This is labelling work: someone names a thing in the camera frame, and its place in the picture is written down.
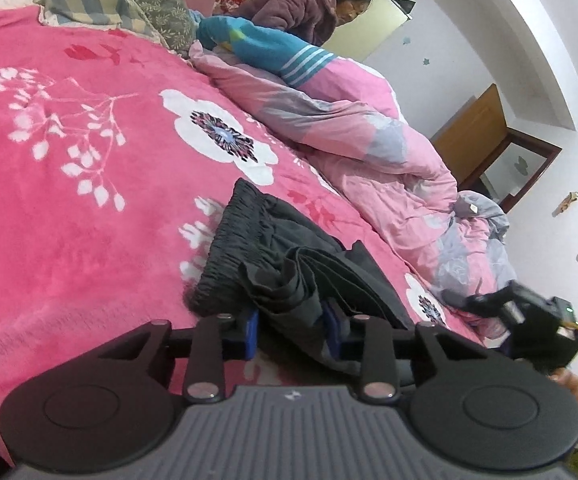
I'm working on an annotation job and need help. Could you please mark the pink and grey quilt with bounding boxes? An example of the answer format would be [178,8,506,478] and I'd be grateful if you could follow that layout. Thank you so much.
[188,40,519,323]

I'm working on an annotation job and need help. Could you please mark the grey leaf pattern pillow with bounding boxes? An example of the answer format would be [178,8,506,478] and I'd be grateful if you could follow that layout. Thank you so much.
[113,0,199,55]

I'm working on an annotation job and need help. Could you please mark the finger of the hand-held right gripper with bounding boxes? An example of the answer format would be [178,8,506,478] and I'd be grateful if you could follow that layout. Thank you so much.
[442,282,520,320]

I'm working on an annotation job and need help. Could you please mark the pink floral blanket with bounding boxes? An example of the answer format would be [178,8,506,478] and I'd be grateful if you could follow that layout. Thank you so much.
[0,5,487,467]

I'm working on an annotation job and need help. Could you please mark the person's right hand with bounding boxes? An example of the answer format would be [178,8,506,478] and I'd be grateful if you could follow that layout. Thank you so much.
[548,367,578,411]

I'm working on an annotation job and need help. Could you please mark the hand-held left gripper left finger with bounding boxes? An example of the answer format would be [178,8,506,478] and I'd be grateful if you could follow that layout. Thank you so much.
[96,310,261,406]

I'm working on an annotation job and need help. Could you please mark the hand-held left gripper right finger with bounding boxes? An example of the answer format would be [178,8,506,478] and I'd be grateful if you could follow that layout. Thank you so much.
[321,300,492,404]

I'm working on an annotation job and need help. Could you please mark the wooden door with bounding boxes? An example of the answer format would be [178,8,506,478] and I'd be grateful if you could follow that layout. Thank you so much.
[429,82,563,214]

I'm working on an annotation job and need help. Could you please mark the black pants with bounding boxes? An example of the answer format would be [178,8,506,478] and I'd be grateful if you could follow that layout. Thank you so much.
[183,177,416,363]

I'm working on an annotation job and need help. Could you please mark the blue striped cloth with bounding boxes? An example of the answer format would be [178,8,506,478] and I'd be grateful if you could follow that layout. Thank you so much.
[195,15,338,87]

